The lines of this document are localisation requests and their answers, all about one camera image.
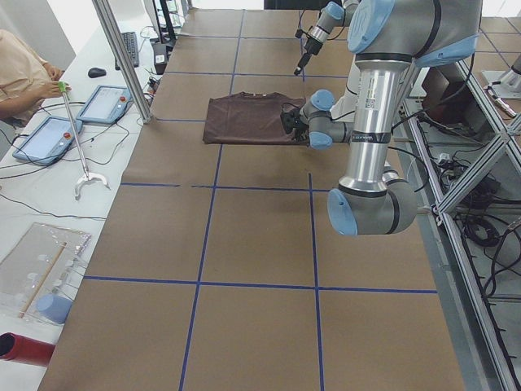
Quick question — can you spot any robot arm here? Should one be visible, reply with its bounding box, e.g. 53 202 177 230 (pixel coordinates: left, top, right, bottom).
281 1 482 235
294 1 360 76

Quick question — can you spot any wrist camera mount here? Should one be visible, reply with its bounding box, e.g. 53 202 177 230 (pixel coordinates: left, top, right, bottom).
295 29 309 39
280 102 301 134

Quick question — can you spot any seated person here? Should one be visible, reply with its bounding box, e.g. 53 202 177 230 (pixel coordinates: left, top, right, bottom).
1 29 63 127

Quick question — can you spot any near blue teach pendant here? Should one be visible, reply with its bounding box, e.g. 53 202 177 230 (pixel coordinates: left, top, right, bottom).
12 116 74 166

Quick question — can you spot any blue teach pendant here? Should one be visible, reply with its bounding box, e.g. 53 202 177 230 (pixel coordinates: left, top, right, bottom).
77 85 132 125
12 116 74 166

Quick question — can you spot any black computer mouse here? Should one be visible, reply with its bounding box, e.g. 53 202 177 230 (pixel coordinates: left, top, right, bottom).
88 67 107 78

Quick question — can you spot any black label box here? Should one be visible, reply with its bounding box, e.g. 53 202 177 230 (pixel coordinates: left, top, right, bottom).
152 42 169 75

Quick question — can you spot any aluminium frame rack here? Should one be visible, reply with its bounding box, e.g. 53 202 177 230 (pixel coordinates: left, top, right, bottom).
398 52 520 390

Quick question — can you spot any dark brown t-shirt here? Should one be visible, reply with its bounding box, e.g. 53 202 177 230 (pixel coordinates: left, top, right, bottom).
203 92 306 145

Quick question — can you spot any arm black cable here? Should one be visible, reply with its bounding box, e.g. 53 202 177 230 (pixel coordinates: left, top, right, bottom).
329 52 477 196

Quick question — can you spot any metal reacher grabber tool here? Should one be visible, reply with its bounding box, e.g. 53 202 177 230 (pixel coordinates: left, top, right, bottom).
58 81 110 200

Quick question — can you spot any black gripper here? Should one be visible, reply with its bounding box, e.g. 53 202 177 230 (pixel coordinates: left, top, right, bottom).
293 123 309 143
294 38 323 75

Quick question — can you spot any far blue teach pendant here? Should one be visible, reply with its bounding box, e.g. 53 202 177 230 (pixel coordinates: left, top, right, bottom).
77 85 132 125

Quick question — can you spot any black keyboard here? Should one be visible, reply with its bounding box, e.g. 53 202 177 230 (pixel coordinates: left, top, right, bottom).
120 32 139 68

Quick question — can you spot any aluminium frame post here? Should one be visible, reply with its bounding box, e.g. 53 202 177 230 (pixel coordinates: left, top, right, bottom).
92 0 152 124

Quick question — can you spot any light blue cup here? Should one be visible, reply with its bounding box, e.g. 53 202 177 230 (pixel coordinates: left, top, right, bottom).
37 294 72 324

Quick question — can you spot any red cylinder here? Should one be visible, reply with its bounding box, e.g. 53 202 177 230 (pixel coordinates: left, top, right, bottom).
1 332 55 367

